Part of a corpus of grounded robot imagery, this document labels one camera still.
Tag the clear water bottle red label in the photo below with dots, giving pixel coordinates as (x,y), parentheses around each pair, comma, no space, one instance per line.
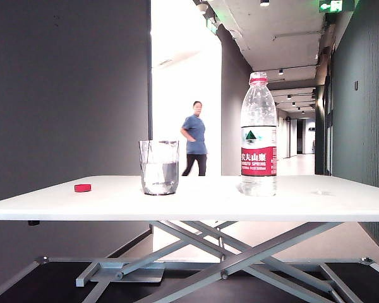
(259,161)

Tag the red bottle cap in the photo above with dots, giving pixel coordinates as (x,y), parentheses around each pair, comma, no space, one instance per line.
(82,188)

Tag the person in blue shirt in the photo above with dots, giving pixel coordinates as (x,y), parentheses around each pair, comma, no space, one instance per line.
(196,135)

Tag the clear faceted drinking glass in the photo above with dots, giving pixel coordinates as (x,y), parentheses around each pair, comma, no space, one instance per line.
(159,176)

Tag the white folding table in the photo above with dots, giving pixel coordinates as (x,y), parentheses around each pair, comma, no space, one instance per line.
(271,249)

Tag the white ceiling conduit pipe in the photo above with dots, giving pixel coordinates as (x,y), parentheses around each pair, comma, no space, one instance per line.
(297,34)

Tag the round ceiling light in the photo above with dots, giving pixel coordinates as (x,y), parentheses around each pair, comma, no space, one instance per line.
(264,2)

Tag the black knob under table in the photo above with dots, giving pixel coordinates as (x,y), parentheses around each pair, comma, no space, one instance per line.
(33,222)

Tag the large green exit sign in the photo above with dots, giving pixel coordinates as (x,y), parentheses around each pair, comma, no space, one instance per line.
(336,5)

